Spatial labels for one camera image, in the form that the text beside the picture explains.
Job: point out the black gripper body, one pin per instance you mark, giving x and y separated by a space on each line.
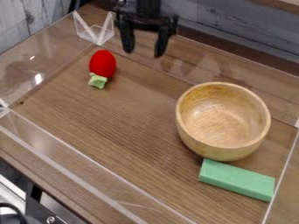
142 15

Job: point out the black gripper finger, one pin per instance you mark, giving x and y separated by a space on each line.
161 42
126 36

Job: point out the clear acrylic corner bracket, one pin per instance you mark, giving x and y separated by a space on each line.
94 34

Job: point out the green rectangular sponge block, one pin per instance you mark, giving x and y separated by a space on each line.
237 180

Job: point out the light wooden bowl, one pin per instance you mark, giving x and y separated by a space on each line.
221 120

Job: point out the red felt strawberry toy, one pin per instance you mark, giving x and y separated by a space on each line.
101 68

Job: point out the clear acrylic front wall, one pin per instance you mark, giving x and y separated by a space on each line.
85 186

